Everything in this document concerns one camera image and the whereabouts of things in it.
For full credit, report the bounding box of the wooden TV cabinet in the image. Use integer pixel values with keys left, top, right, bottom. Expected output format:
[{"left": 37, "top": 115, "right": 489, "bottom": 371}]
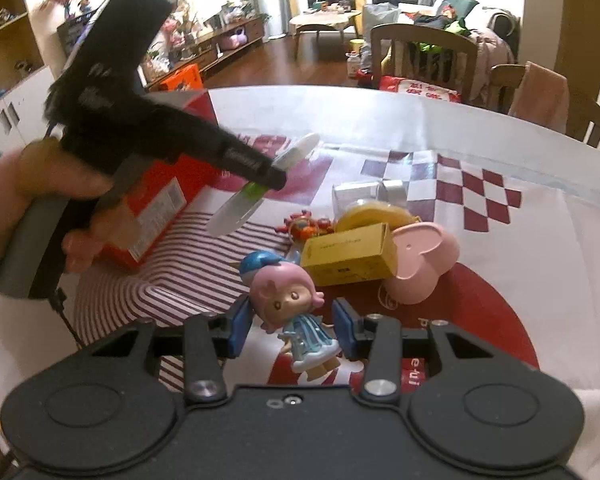
[{"left": 145, "top": 15, "right": 266, "bottom": 86}]

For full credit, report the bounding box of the brown wooden door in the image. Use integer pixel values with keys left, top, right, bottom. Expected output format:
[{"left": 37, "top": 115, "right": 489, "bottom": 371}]
[{"left": 555, "top": 0, "right": 600, "bottom": 106}]

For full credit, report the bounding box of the red printed package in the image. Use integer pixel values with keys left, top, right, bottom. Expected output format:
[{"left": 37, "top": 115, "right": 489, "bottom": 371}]
[{"left": 377, "top": 75, "right": 463, "bottom": 103}]

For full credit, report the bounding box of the wooden coffee table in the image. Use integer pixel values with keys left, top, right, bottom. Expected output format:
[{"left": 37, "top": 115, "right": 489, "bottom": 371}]
[{"left": 288, "top": 10, "right": 363, "bottom": 58}]

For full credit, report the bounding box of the grey plastic bag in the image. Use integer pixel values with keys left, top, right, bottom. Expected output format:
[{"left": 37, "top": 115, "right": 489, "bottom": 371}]
[{"left": 362, "top": 2, "right": 401, "bottom": 76}]

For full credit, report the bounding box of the pink plastic toy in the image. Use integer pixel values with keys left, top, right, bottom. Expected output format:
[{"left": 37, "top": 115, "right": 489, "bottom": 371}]
[{"left": 220, "top": 27, "right": 248, "bottom": 51}]

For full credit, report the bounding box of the green sofa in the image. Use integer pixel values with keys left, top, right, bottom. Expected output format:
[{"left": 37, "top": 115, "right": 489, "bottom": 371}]
[{"left": 395, "top": 0, "right": 523, "bottom": 91}]

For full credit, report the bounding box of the wooden dining chair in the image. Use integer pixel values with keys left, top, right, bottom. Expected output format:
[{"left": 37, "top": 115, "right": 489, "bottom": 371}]
[
  {"left": 490, "top": 62, "right": 600, "bottom": 148},
  {"left": 370, "top": 22, "right": 478, "bottom": 93}
]

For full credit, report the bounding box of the clear glass jar silver lid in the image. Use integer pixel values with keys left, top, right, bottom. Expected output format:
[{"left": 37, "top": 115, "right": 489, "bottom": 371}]
[{"left": 331, "top": 178, "right": 411, "bottom": 216}]

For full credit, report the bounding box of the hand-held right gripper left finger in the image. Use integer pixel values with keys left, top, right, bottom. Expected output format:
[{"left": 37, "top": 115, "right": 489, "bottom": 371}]
[{"left": 87, "top": 295, "right": 253, "bottom": 406}]

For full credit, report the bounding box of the orange gift box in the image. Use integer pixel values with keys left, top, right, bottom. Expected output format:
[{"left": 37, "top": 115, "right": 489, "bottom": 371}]
[{"left": 157, "top": 63, "right": 203, "bottom": 93}]

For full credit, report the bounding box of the person's left hand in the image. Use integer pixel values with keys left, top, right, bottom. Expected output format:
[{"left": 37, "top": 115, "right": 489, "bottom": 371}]
[{"left": 0, "top": 142, "right": 136, "bottom": 273}]

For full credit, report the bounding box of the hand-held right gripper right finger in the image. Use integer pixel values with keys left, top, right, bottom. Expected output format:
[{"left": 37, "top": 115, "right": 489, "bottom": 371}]
[{"left": 332, "top": 297, "right": 487, "bottom": 406}]

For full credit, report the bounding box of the white wooden bookshelf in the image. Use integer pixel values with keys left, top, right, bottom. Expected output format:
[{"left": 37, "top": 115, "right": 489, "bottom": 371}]
[{"left": 0, "top": 0, "right": 56, "bottom": 161}]

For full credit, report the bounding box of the pink-haired doll figurine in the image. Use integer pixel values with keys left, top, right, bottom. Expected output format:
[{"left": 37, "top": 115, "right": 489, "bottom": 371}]
[{"left": 240, "top": 251, "right": 341, "bottom": 376}]

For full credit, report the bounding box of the red white printed tablecloth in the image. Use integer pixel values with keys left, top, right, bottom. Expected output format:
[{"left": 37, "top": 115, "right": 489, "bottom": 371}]
[{"left": 72, "top": 132, "right": 600, "bottom": 396}]

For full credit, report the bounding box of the red cardboard box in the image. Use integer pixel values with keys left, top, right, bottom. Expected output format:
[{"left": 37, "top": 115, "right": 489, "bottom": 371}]
[{"left": 100, "top": 87, "right": 221, "bottom": 273}]

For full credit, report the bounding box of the clothes pile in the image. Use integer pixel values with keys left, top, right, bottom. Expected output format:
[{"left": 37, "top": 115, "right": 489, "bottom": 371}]
[{"left": 415, "top": 10, "right": 468, "bottom": 36}]

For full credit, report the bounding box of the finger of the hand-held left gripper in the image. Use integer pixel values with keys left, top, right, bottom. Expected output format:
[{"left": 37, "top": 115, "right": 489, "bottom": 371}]
[{"left": 180, "top": 109, "right": 287, "bottom": 192}]

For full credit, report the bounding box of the pink towel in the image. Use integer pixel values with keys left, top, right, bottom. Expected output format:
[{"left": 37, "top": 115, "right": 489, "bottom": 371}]
[{"left": 508, "top": 61, "right": 570, "bottom": 128}]

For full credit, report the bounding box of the orange keychain charm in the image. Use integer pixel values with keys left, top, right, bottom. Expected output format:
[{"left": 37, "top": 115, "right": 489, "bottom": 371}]
[{"left": 277, "top": 211, "right": 333, "bottom": 241}]

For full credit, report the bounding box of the pink heart-shaped box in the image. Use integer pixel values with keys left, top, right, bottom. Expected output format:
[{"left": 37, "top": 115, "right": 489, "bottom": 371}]
[{"left": 387, "top": 221, "right": 461, "bottom": 306}]

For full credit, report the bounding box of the black cable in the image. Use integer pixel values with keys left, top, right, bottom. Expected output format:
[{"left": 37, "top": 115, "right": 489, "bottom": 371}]
[{"left": 54, "top": 287, "right": 88, "bottom": 348}]

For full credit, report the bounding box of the white knife green handle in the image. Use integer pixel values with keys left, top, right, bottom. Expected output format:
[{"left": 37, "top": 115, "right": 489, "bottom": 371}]
[{"left": 207, "top": 132, "right": 321, "bottom": 238}]

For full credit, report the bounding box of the small yellow box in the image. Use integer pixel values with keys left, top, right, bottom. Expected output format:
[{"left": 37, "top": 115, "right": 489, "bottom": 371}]
[{"left": 300, "top": 223, "right": 398, "bottom": 287}]

